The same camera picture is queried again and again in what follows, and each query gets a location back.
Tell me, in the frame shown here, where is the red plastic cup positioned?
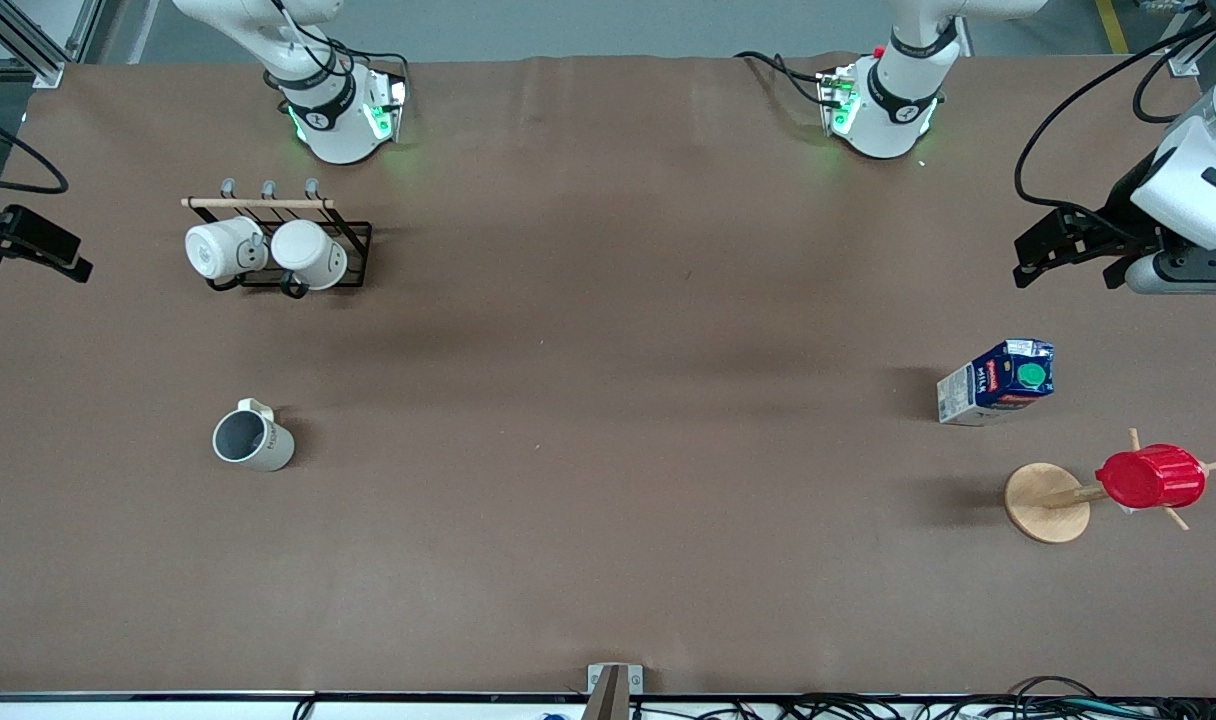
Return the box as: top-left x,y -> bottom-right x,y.
1095,444 -> 1207,510

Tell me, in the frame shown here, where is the white mug hanging on rack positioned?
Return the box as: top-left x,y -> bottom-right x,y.
185,216 -> 269,282
270,219 -> 349,291

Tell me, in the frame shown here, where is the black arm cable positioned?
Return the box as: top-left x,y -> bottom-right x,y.
1014,18 -> 1216,251
0,105 -> 70,196

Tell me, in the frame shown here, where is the white mug grey inside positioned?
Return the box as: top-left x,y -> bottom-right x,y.
212,398 -> 296,473

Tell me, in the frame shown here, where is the brown table cover mat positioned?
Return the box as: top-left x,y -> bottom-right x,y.
0,52 -> 1216,699

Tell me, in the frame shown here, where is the aluminium frame profile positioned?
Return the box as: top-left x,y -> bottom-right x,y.
0,0 -> 106,87

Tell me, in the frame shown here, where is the black cable tangle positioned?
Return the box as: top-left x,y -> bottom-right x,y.
630,676 -> 1216,720

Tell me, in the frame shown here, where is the wooden mug tree stand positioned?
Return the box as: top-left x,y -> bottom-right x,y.
1004,428 -> 1216,545

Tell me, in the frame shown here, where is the black right base cable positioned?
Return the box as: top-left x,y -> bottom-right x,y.
323,38 -> 412,87

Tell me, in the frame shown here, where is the black base cable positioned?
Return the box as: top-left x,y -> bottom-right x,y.
323,38 -> 412,87
733,50 -> 832,107

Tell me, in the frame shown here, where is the black wire mug rack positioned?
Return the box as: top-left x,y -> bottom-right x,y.
180,178 -> 373,299

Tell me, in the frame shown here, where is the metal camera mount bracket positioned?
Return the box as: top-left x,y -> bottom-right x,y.
580,663 -> 645,720

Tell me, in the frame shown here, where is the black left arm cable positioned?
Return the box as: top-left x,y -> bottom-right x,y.
1014,18 -> 1216,251

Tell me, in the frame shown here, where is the black left base cable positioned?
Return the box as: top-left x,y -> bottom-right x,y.
733,50 -> 832,107

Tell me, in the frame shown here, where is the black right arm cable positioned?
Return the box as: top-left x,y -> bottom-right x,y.
0,105 -> 70,196

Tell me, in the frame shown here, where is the blue white milk carton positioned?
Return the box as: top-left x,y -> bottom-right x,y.
936,339 -> 1056,428

